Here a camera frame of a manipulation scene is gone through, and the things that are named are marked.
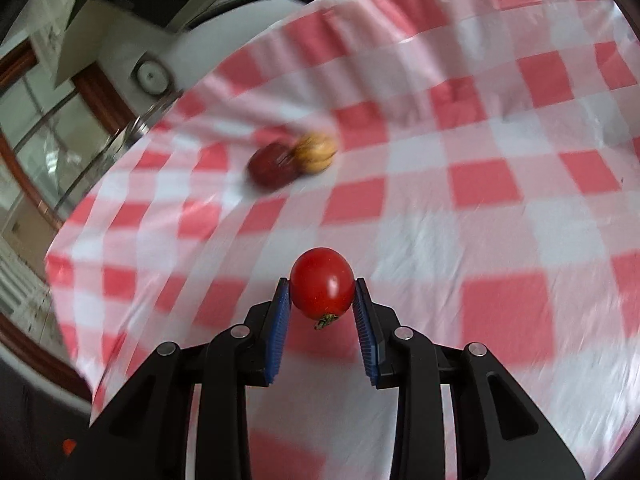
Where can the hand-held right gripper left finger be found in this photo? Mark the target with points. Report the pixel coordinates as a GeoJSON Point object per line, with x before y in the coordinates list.
{"type": "Point", "coordinates": [280, 330]}

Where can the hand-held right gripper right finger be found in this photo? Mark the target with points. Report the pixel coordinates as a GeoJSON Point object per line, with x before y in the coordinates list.
{"type": "Point", "coordinates": [365, 332]}

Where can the small red tomato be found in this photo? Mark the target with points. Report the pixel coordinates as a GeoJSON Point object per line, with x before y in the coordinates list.
{"type": "Point", "coordinates": [322, 282]}

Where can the red white checkered tablecloth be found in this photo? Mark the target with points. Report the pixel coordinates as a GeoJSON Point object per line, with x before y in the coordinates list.
{"type": "Point", "coordinates": [450, 240]}

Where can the dark red date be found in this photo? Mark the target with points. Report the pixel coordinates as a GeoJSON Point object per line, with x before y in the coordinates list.
{"type": "Point", "coordinates": [270, 166]}

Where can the small striped tan melon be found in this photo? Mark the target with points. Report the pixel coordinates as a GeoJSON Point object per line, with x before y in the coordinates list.
{"type": "Point", "coordinates": [316, 152]}

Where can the round white scale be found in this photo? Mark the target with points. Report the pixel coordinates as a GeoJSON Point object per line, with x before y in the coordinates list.
{"type": "Point", "coordinates": [150, 75]}

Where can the wooden framed glass door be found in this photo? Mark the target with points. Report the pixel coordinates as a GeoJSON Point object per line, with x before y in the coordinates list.
{"type": "Point", "coordinates": [97, 91]}

